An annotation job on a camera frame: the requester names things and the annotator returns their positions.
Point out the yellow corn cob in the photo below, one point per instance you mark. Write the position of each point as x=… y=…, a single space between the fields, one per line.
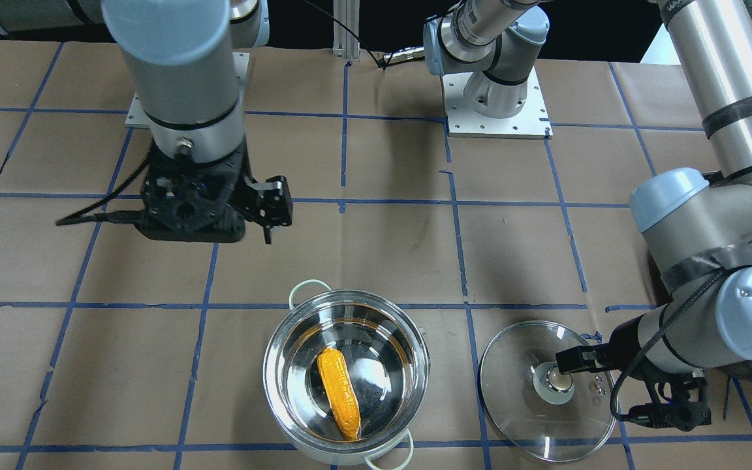
x=338 y=386

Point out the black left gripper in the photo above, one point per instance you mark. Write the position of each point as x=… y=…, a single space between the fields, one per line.
x=623 y=339

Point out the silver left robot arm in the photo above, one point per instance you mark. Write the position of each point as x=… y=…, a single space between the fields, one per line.
x=699 y=234

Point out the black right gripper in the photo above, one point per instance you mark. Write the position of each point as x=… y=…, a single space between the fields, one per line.
x=269 y=200

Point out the pale green electric pot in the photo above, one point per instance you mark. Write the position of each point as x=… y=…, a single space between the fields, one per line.
x=387 y=359

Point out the glass pot lid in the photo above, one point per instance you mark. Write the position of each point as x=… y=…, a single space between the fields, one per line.
x=551 y=415

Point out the brown paper table cover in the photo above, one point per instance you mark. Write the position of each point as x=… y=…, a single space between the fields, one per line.
x=119 y=352

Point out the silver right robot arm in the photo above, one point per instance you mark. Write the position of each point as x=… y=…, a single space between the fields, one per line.
x=168 y=39

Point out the frame post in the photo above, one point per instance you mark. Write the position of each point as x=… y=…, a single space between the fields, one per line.
x=346 y=29

